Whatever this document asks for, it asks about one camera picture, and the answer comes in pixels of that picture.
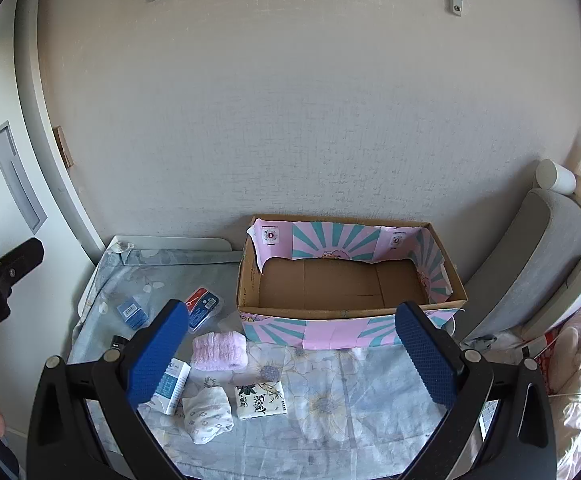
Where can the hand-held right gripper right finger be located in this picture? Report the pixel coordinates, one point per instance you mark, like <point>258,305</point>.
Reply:
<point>425,355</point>

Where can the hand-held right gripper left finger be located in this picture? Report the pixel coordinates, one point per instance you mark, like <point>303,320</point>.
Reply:
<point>158,355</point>

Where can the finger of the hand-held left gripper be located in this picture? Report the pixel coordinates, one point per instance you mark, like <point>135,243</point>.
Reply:
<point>20,262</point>

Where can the white blue slim box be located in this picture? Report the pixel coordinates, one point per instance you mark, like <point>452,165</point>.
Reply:
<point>174,385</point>

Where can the small blue box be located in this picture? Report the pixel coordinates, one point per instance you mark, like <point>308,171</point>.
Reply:
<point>131,311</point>

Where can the white patterned sock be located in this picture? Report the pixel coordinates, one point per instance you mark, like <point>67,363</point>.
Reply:
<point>208,412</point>

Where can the floral printed tissue packet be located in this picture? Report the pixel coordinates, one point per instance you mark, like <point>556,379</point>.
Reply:
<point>261,399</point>

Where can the pink teal printed cardboard box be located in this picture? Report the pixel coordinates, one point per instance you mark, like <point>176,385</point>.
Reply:
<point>335,285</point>

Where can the red blue floss packet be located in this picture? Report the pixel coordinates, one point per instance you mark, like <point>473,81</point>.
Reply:
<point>203,305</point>

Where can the pale blue floral bedsheet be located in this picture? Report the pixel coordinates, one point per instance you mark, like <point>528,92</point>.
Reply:
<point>345,410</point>

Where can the red white packet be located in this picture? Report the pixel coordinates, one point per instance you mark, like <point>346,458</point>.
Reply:
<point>545,345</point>

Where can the small wooden block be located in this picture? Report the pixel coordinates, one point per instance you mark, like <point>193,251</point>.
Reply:
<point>64,146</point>

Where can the cream cushion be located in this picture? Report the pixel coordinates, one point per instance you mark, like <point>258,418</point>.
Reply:
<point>570,295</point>

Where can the white cylinder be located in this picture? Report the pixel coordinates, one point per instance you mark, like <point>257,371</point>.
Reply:
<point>555,175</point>

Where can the white door frame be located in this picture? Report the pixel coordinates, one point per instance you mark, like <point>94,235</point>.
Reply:
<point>35,85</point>

